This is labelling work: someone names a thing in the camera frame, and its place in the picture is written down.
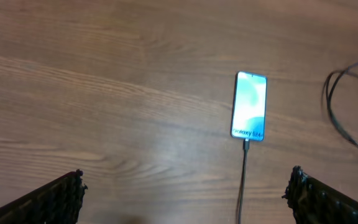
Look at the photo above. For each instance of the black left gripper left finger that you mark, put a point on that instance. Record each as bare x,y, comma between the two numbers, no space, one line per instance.
58,201

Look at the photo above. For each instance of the Samsung Galaxy smartphone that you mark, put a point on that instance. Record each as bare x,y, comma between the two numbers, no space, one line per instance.
249,107

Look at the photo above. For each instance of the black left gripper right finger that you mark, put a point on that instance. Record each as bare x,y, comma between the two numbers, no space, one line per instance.
314,202

